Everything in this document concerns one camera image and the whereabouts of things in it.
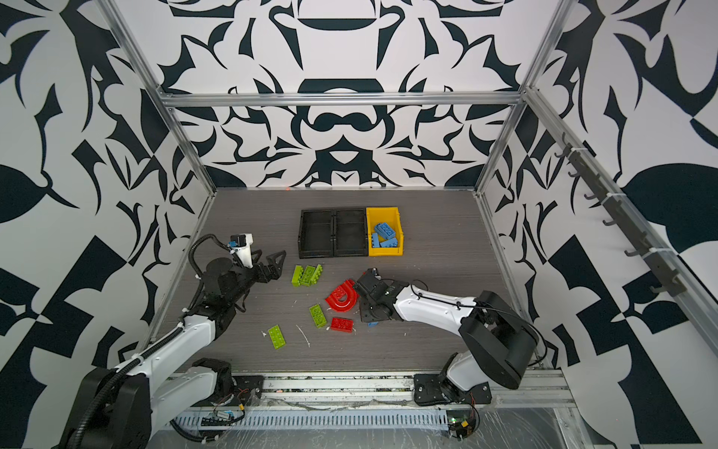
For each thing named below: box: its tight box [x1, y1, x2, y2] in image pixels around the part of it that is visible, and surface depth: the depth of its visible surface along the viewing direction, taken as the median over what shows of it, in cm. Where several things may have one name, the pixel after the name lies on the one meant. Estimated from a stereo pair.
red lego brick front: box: [330, 317, 355, 334], surface depth 87 cm
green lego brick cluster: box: [290, 263, 324, 288], surface depth 95 cm
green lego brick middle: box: [308, 303, 328, 329], surface depth 88 cm
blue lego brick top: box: [374, 222, 396, 240], surface depth 106 cm
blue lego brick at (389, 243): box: [379, 237, 398, 248], surface depth 101 cm
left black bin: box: [298, 208, 334, 260], surface depth 103 cm
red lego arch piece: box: [325, 278, 359, 313], surface depth 91 cm
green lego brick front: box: [267, 323, 287, 350], surface depth 85 cm
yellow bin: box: [365, 206, 404, 257], surface depth 103 cm
